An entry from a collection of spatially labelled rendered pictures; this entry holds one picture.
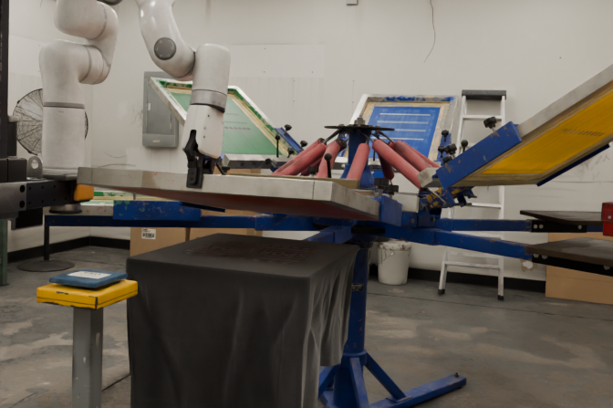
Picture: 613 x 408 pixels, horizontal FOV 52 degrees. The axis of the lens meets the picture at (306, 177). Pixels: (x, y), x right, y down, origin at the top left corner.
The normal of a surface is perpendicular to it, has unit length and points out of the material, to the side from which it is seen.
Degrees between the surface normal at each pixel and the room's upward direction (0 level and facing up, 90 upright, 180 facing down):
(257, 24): 90
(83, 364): 90
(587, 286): 75
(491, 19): 90
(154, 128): 90
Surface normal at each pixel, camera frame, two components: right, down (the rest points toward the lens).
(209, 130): 0.91, 0.07
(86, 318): -0.31, 0.04
